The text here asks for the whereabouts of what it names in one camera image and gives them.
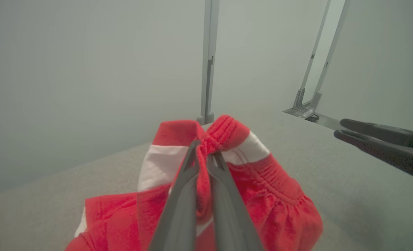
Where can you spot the slim grey metal post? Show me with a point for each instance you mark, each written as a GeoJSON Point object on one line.
{"type": "Point", "coordinates": [330, 55]}
{"type": "Point", "coordinates": [312, 55]}

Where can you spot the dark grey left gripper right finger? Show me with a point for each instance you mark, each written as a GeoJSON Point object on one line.
{"type": "Point", "coordinates": [230, 223]}

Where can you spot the red white shorts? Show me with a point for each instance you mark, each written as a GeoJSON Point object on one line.
{"type": "Point", "coordinates": [279, 209]}

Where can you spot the grey metal post double foot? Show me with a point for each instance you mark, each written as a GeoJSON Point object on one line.
{"type": "Point", "coordinates": [208, 52]}

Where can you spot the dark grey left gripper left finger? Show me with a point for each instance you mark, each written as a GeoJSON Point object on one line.
{"type": "Point", "coordinates": [178, 216]}

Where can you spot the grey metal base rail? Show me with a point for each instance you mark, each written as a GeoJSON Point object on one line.
{"type": "Point", "coordinates": [326, 122]}

